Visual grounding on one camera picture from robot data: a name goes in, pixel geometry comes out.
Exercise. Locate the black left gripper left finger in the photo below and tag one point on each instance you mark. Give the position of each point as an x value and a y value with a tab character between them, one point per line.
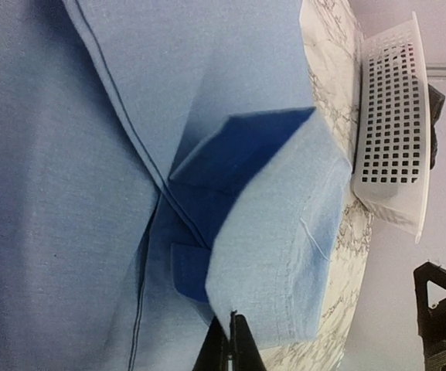
214	353

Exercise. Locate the white plastic laundry basket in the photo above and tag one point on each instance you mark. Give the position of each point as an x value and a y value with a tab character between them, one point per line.
393	150

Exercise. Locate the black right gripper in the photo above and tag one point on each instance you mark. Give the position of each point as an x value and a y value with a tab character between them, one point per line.
431	322

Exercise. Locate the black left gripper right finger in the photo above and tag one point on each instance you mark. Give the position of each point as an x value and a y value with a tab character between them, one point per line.
244	354

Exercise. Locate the light blue long sleeve shirt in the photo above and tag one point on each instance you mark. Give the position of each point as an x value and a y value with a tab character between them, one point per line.
161	165

